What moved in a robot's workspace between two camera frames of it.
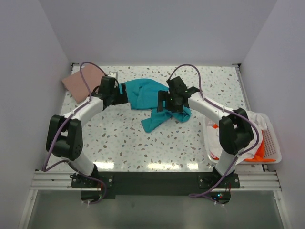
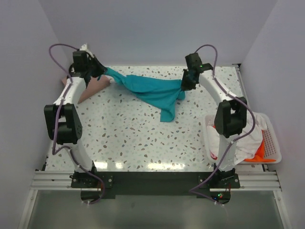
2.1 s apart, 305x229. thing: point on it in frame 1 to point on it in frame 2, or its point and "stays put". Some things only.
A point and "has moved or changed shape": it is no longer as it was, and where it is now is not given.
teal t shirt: x=142 y=94 has moved or changed shape
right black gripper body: x=173 y=105 to x=187 y=83
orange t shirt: x=259 y=157 stays put
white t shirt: x=258 y=125 stays put
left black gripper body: x=114 y=94 to x=94 y=67
